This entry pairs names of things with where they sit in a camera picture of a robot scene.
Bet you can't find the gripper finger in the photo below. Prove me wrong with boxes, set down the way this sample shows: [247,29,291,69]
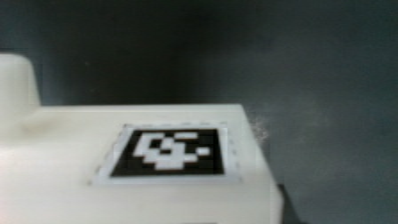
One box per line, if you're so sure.
[277,184,309,224]

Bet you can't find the white drawer box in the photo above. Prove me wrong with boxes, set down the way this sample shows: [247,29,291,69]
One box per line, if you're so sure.
[0,53,284,224]

